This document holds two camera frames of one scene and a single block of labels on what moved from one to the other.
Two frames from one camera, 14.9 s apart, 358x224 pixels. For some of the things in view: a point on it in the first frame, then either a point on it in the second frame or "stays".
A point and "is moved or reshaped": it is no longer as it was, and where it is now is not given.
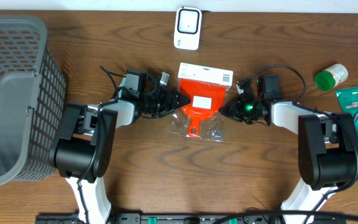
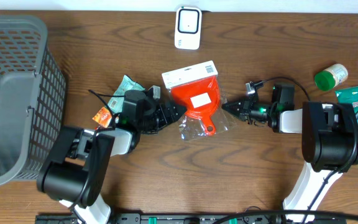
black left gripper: x=173 y=102 → x=167 y=113
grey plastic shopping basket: x=22 y=92 stays
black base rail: x=270 y=218 stays
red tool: x=206 y=88 is moved or reshaped
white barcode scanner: x=188 y=26 stays
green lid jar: x=326 y=80 stays
